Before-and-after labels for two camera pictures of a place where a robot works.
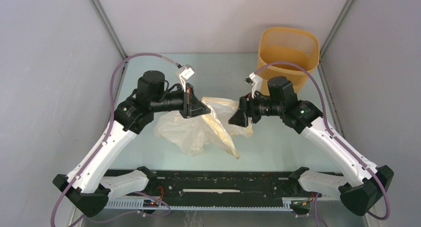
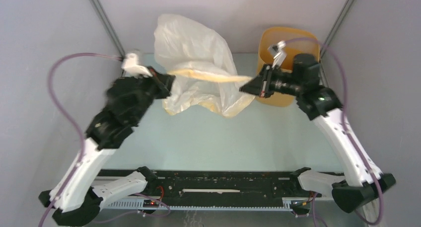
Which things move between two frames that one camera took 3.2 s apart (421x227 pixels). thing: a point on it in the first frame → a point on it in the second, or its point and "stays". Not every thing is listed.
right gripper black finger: x=240 y=117 → x=252 y=86
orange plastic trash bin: x=278 y=44 stays
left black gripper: x=192 y=107 → x=165 y=81
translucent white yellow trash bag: x=211 y=131 → x=202 y=70
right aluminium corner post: x=339 y=21 stays
